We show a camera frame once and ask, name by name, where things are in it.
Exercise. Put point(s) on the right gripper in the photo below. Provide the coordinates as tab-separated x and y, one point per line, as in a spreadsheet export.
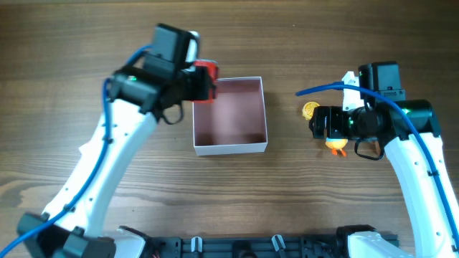
333	114

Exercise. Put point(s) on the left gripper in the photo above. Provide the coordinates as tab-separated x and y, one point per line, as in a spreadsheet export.
199	89

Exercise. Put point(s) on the yellow round ball toy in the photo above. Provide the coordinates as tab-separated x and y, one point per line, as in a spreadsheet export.
308	109

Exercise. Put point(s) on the orange duck toy blue hat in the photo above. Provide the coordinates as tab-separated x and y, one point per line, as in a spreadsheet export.
337	146

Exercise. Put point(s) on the red toy truck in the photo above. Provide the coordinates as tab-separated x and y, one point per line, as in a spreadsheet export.
213	72

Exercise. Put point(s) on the white box pink interior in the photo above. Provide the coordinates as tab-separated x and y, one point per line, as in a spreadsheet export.
235	122

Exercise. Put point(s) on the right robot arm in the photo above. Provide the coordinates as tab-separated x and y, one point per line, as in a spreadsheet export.
375	109

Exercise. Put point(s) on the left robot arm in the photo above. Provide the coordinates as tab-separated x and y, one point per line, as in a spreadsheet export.
165	73

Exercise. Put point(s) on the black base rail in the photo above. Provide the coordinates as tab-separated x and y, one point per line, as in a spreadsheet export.
322	245

